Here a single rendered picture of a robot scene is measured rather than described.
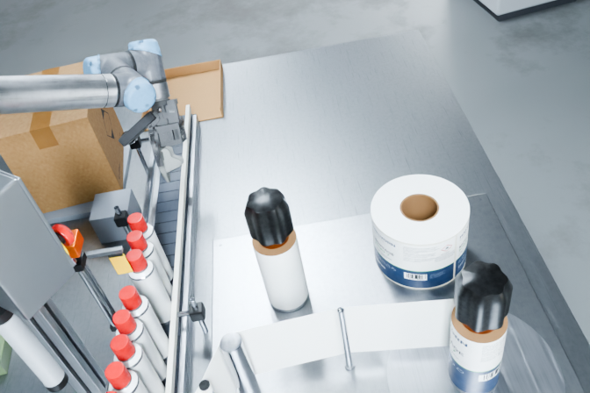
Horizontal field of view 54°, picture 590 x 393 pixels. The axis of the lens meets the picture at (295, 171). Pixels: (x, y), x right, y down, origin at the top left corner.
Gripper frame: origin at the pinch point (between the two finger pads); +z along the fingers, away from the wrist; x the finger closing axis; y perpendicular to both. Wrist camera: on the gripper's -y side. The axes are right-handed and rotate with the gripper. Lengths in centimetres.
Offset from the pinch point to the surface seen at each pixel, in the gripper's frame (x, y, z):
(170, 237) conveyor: -11.6, 1.0, 13.0
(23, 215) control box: -78, 0, -12
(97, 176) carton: 5.3, -19.4, -2.6
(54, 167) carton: 1.3, -28.2, -7.4
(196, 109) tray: 43.1, 4.4, -13.3
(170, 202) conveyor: -0.6, 0.2, 6.6
